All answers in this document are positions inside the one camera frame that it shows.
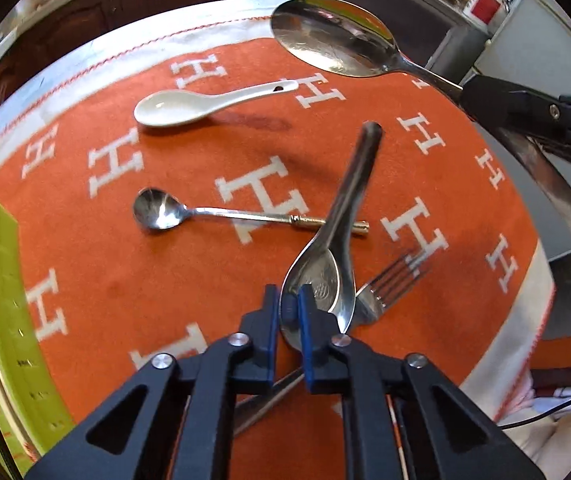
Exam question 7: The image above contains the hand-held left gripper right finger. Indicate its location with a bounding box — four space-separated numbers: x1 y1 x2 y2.
297 284 546 480

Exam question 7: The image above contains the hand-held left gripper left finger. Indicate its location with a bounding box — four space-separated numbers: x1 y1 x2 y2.
26 284 280 480

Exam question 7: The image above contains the steel soup spoon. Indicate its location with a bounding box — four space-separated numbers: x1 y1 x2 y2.
280 121 383 352

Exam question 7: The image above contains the large steel spoon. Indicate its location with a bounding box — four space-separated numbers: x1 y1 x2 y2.
270 0 571 267

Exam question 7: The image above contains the green plastic utensil tray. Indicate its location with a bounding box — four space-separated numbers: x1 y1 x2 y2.
0 185 76 476

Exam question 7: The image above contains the steel fork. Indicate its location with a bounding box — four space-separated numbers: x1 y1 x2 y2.
233 249 433 438

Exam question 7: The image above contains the white fridge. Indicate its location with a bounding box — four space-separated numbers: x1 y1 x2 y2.
473 0 571 111

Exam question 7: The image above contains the grey cabinet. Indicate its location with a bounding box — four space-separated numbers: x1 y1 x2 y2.
318 0 491 73

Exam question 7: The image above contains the red box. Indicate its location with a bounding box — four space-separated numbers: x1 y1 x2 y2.
465 0 503 26

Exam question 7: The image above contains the orange blanket with white letters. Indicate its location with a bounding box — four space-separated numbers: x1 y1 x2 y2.
0 0 559 480

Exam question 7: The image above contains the white ceramic spoon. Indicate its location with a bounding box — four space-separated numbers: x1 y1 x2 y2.
134 79 299 128

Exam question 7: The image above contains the small spoon with gold handle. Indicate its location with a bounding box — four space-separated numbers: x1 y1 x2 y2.
134 187 370 235

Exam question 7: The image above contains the black cable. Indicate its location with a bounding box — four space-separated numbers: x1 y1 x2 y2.
498 385 571 429

